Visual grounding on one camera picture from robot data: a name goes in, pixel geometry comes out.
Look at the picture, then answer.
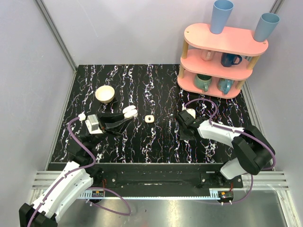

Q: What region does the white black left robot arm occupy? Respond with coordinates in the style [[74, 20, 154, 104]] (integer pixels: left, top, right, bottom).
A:
[[18, 107, 138, 227]]

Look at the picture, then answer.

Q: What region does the teal ceramic mug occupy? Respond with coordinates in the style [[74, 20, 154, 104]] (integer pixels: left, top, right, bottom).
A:
[[194, 74, 212, 92]]

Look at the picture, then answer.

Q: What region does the light blue ceramic mug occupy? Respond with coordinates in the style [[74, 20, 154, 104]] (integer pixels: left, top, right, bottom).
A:
[[217, 78, 234, 95]]

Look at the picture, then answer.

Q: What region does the pink three-tier wooden shelf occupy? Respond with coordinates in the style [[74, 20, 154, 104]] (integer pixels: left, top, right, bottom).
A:
[[178, 23, 269, 99]]

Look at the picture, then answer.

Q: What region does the pink ceramic mug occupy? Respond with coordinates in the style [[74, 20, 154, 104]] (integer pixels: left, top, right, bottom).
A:
[[201, 49, 215, 61]]

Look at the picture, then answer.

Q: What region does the dark blue ceramic mug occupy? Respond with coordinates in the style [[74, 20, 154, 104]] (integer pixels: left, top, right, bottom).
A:
[[221, 53, 242, 67]]

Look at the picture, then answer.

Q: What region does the light blue plastic cup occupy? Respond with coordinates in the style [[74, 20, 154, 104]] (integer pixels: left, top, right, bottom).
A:
[[210, 0, 234, 34], [253, 13, 280, 42]]

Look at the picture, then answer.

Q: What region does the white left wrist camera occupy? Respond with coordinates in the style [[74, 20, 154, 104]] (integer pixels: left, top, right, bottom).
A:
[[85, 114, 102, 134]]

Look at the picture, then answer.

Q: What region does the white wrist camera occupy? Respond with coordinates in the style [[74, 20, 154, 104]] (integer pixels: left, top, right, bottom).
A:
[[185, 108, 196, 118], [85, 114, 102, 134]]

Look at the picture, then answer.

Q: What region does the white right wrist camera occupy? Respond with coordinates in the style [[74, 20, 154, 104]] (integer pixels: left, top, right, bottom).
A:
[[185, 108, 196, 118]]

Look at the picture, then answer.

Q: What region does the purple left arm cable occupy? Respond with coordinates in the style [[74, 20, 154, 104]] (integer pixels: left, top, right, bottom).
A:
[[28, 114, 132, 227]]

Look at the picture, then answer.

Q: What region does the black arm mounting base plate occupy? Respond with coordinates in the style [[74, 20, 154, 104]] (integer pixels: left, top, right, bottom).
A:
[[87, 163, 243, 190]]

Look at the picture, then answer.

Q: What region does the aluminium frame rail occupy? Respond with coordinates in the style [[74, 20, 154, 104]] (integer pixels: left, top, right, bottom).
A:
[[34, 0, 78, 71]]

